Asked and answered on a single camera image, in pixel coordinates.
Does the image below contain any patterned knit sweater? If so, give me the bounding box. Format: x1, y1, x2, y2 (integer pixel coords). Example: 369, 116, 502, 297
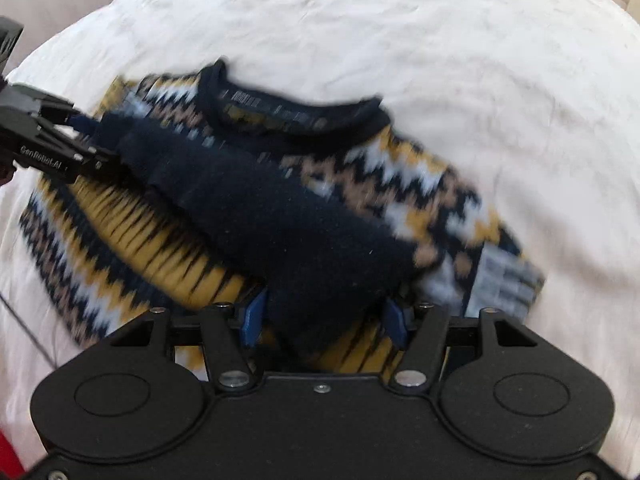
20, 61, 544, 375

